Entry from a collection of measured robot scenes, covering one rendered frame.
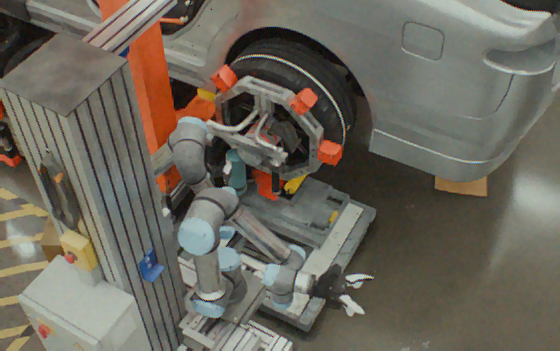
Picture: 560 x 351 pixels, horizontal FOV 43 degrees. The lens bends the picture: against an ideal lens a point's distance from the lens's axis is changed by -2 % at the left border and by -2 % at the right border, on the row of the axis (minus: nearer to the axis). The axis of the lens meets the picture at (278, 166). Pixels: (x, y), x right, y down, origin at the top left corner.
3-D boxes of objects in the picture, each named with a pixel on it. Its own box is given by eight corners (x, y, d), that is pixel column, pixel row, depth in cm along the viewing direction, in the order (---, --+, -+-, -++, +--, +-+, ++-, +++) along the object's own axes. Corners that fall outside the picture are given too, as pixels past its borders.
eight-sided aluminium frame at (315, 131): (322, 184, 349) (325, 102, 308) (316, 193, 345) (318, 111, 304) (226, 146, 367) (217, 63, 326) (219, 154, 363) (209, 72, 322)
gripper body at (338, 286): (346, 293, 240) (312, 285, 243) (349, 277, 235) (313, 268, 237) (341, 311, 235) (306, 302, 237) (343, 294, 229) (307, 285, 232)
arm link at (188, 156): (194, 160, 255) (241, 239, 290) (197, 138, 262) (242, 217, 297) (164, 166, 258) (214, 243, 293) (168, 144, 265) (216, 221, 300)
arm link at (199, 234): (236, 292, 270) (225, 200, 229) (223, 325, 260) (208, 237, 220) (206, 284, 272) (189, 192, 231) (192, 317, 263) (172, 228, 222)
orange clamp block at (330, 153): (324, 149, 332) (342, 155, 329) (316, 160, 327) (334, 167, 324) (324, 138, 326) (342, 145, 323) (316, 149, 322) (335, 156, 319)
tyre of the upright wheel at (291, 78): (324, 164, 379) (382, 96, 325) (304, 195, 366) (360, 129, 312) (223, 90, 379) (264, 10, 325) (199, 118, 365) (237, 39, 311)
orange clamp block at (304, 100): (308, 105, 317) (319, 97, 310) (299, 116, 312) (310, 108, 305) (296, 94, 316) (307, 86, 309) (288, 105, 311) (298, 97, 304)
